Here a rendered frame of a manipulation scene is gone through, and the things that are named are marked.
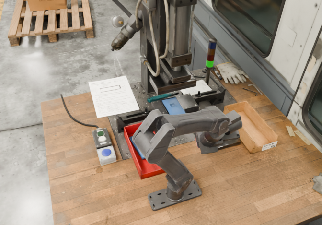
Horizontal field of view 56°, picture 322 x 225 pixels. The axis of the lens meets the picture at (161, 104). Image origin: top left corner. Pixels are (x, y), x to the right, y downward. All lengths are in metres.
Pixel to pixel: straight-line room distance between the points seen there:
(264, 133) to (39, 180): 1.68
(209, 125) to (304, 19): 0.81
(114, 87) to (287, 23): 0.94
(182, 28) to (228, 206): 0.68
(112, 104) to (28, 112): 1.60
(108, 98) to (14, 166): 1.26
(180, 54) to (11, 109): 2.20
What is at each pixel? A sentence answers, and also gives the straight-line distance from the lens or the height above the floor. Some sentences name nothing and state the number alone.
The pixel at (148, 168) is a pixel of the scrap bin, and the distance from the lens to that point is 1.27.
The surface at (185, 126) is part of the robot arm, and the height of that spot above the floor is 1.29.
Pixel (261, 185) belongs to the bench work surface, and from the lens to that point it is 1.29.
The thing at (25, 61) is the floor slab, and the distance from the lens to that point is 3.79.
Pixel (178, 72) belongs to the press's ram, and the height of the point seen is 1.18.
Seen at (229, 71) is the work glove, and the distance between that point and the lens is 1.79.
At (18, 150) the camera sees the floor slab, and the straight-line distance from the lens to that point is 2.74.
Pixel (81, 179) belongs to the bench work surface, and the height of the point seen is 0.90.
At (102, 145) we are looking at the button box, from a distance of 1.33.
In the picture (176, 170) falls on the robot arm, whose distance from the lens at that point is 1.02.
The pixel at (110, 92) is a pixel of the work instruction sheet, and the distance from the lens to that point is 1.64.
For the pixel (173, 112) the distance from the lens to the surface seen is 1.37.
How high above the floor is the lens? 1.92
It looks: 41 degrees down
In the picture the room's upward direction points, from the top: 1 degrees clockwise
